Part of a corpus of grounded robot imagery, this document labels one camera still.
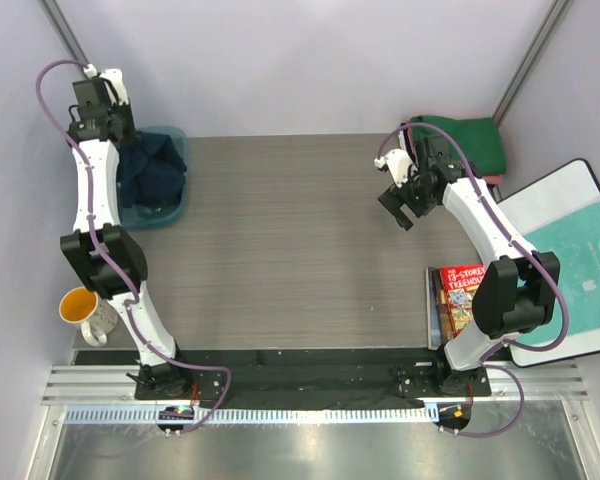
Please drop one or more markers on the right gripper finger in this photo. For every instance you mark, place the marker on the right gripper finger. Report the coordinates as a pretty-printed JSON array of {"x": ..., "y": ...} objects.
[
  {"x": 391, "y": 203},
  {"x": 402, "y": 219}
]

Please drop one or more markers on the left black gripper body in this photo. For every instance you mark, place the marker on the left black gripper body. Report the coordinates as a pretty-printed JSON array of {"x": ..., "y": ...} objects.
[{"x": 123, "y": 114}]

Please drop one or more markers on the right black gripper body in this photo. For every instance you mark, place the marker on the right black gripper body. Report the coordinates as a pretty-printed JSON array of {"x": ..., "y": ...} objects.
[{"x": 411, "y": 193}]

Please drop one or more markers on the navy blue t shirt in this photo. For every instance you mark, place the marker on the navy blue t shirt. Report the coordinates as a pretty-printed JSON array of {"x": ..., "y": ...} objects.
[{"x": 151, "y": 172}]

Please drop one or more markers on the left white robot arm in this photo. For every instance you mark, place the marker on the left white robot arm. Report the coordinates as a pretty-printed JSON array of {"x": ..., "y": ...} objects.
[{"x": 106, "y": 259}]

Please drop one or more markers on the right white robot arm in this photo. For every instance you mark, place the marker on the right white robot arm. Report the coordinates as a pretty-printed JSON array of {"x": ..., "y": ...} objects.
[{"x": 519, "y": 291}]

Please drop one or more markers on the white folded t shirt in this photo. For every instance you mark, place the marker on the white folded t shirt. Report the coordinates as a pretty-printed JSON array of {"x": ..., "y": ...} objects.
[{"x": 405, "y": 138}]

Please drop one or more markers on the green folded t shirt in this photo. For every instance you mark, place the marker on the green folded t shirt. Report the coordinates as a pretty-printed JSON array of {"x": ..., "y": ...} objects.
[{"x": 479, "y": 139}]

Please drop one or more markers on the pink folded t shirt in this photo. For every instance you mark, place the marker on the pink folded t shirt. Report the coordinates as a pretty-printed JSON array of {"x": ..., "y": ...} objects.
[{"x": 493, "y": 180}]

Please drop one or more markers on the red treehouse book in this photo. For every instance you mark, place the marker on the red treehouse book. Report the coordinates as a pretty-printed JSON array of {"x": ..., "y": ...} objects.
[{"x": 459, "y": 285}]

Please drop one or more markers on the teal plastic bin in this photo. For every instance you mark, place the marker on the teal plastic bin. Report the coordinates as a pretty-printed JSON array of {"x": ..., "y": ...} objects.
[{"x": 137, "y": 218}]

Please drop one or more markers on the white orange mug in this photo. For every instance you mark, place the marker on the white orange mug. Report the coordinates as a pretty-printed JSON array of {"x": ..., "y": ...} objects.
[{"x": 94, "y": 317}]

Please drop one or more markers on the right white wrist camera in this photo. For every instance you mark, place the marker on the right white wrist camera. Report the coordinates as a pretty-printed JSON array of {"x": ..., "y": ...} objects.
[{"x": 397, "y": 162}]

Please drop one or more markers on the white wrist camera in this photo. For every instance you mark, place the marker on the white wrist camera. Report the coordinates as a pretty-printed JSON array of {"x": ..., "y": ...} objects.
[
  {"x": 397, "y": 162},
  {"x": 114, "y": 78}
]

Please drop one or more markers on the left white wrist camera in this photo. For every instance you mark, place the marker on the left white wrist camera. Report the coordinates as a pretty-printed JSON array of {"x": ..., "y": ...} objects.
[{"x": 114, "y": 78}]

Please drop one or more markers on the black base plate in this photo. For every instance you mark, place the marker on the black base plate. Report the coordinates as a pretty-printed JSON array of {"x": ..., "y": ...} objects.
[{"x": 402, "y": 372}]

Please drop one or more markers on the aluminium rail frame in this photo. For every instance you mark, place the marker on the aluminium rail frame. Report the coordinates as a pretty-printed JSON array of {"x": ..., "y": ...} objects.
[{"x": 536, "y": 424}]

